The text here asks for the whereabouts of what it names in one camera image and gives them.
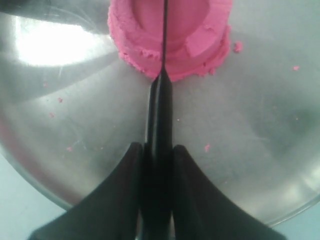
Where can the round steel plate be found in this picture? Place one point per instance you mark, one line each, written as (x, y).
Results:
(70, 107)

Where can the black knife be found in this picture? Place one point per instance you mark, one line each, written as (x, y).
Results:
(156, 181)

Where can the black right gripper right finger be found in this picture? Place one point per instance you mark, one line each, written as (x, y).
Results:
(202, 212)

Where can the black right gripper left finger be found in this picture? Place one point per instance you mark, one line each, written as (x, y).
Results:
(110, 212)

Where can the pink dough lump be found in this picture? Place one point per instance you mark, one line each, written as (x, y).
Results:
(196, 32)

